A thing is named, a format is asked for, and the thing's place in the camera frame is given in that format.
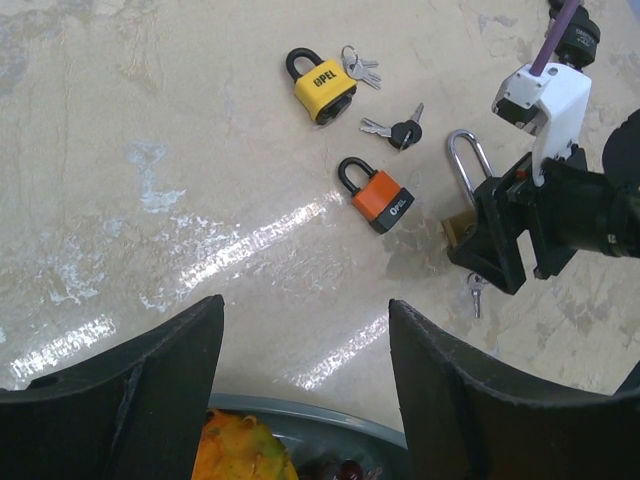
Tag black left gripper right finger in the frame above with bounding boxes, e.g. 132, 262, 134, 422
388, 300, 639, 479

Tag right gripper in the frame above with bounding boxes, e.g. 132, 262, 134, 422
448, 146, 615, 295

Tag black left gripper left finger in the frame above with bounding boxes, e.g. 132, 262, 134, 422
1, 295, 224, 479

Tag brass padlock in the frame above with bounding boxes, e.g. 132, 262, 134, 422
442, 129, 494, 248

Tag silver keys of brass padlock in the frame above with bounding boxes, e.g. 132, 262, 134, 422
467, 272, 489, 318

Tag black-headed keys of orange padlock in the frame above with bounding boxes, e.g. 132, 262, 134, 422
359, 103, 424, 151

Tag orange padlock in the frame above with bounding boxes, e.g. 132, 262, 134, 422
337, 157, 415, 234

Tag silver keys of yellow padlock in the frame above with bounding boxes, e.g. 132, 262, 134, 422
341, 45, 382, 90

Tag yellow padlock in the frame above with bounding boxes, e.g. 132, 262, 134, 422
285, 47, 357, 126

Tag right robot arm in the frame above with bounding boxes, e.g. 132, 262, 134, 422
443, 1, 639, 295

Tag orange dragon fruit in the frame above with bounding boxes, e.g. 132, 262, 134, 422
191, 409, 298, 479

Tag dark grape bunch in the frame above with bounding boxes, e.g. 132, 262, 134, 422
298, 459, 384, 480

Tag grey fruit tray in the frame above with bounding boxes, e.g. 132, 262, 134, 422
209, 393, 414, 479

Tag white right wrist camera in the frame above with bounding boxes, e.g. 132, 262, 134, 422
492, 63, 592, 187

